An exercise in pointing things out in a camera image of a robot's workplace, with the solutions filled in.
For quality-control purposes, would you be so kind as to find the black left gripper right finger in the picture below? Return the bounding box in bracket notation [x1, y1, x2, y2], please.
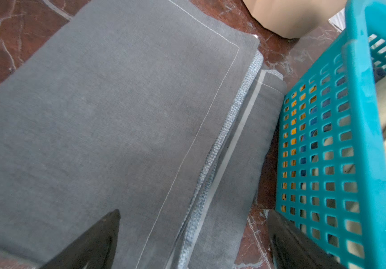
[267, 210, 344, 269]

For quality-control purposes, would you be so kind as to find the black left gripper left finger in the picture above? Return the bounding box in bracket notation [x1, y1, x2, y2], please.
[42, 210, 121, 269]

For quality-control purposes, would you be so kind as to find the teal plastic basket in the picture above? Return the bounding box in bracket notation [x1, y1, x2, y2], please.
[276, 1, 386, 269]

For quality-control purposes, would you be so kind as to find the plain grey folded pillowcase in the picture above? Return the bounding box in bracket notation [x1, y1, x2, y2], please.
[0, 1, 287, 269]

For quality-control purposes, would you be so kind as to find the potted artificial flower plant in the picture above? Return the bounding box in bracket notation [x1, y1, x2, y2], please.
[243, 0, 346, 39]

